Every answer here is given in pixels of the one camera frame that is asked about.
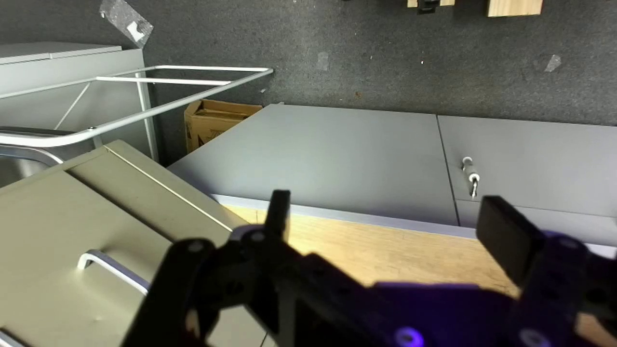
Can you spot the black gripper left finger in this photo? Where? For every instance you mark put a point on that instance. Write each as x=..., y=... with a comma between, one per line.
x=256, y=269

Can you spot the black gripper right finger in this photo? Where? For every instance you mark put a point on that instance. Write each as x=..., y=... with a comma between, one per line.
x=558, y=277

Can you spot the grey drawer front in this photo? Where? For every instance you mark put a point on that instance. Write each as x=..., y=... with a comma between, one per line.
x=115, y=200

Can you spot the grey cabinet with doors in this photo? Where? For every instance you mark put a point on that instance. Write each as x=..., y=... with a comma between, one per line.
x=400, y=165

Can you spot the brown cardboard box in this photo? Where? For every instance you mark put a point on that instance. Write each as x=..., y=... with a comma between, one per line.
x=209, y=119

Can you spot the light wooden block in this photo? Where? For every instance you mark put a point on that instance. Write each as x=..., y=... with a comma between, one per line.
x=514, y=9

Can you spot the clear plastic tag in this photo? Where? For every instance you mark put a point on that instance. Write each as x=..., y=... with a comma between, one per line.
x=123, y=16

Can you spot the silver drawer handle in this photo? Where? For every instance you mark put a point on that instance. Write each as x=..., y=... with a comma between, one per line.
x=113, y=267

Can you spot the silver cabinet door handle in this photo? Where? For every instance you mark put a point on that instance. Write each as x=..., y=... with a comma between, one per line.
x=472, y=176

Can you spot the white metal wire rack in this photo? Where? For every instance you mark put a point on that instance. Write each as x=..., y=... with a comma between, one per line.
x=127, y=103

